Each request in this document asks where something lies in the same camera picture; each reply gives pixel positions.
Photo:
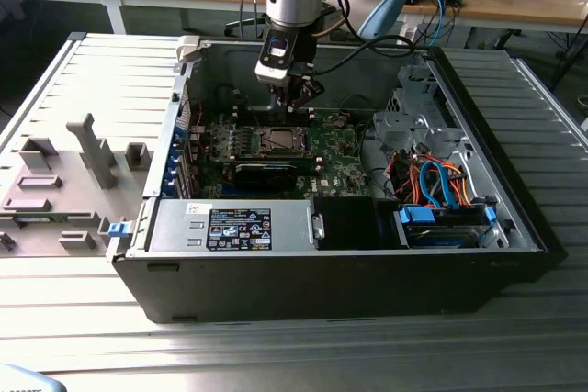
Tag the green RAM stick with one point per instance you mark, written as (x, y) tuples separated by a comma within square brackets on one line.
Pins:
[(32, 219)]

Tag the grey parts rack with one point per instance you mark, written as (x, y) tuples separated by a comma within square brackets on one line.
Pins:
[(69, 167)]

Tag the RAM slot with white clips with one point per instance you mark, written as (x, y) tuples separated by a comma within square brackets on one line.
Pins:
[(268, 110), (268, 119)]

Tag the black grey PC case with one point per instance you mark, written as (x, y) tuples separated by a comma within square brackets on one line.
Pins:
[(321, 286)]

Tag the round silver coin battery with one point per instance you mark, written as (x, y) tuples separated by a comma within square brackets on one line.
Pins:
[(339, 121)]

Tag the pale grey rounded device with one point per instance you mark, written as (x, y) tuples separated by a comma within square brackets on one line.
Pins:
[(23, 380)]

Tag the grey power supply unit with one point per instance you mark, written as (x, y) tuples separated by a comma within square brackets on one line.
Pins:
[(174, 227)]

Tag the silver green CPU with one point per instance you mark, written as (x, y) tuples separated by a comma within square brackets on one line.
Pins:
[(282, 138)]

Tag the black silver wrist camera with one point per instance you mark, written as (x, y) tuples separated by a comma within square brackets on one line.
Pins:
[(274, 59)]

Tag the blue case latch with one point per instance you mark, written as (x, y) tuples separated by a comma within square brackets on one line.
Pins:
[(118, 230)]

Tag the black graphics card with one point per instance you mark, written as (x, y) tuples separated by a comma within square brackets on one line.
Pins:
[(266, 176)]

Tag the black plastic shroud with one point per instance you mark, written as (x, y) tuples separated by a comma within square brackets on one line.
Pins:
[(349, 222)]

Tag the green motherboard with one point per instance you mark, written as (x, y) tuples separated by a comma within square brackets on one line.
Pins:
[(342, 171)]

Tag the beige case latch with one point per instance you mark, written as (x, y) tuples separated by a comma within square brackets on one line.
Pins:
[(188, 48)]

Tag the CPU socket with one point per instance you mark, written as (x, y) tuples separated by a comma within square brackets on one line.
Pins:
[(262, 152)]

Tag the hard disk in blue carrier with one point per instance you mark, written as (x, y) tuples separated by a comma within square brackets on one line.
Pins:
[(415, 216)]

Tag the thin metal locking lever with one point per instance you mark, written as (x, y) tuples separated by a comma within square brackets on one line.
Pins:
[(254, 113)]

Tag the grey metal drive cage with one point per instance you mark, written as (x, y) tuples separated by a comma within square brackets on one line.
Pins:
[(395, 123)]

